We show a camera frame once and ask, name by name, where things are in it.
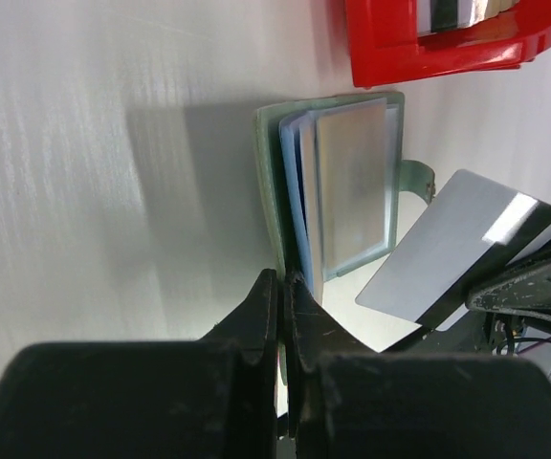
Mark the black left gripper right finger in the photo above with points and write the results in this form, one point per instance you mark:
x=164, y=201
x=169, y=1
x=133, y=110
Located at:
x=348, y=401

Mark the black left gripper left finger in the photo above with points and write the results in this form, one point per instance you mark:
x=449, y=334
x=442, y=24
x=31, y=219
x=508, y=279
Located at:
x=208, y=398

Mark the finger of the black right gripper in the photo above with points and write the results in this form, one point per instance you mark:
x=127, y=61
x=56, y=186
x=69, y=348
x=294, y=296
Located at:
x=523, y=291

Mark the silver striped credit card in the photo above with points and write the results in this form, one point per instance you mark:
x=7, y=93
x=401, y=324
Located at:
x=473, y=228

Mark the green leather card holder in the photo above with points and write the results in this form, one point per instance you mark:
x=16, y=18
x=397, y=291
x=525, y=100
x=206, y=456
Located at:
x=330, y=173

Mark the red plastic card tray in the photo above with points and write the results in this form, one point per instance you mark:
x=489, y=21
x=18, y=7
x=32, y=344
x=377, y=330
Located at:
x=385, y=47

